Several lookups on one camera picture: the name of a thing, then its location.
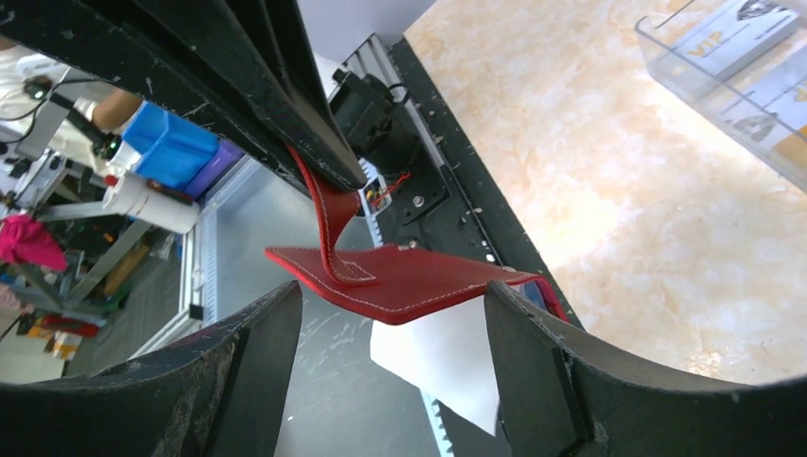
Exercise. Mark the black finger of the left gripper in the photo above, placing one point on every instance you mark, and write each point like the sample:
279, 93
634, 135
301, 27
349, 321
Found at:
243, 69

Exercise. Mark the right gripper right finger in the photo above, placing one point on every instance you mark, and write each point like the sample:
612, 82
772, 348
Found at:
565, 392

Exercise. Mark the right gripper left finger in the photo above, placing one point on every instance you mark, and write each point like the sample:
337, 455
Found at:
218, 392

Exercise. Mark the red leather card holder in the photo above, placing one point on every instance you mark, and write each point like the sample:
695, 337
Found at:
391, 284

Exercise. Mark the white credit card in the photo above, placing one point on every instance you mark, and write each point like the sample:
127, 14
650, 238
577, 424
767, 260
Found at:
772, 113

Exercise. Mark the clear plastic card tray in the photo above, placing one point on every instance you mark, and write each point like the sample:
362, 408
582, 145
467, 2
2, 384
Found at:
707, 95

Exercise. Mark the silver credit card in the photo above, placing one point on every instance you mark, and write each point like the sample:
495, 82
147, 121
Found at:
735, 35

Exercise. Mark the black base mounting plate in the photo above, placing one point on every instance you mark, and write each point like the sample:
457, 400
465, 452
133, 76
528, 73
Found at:
453, 206

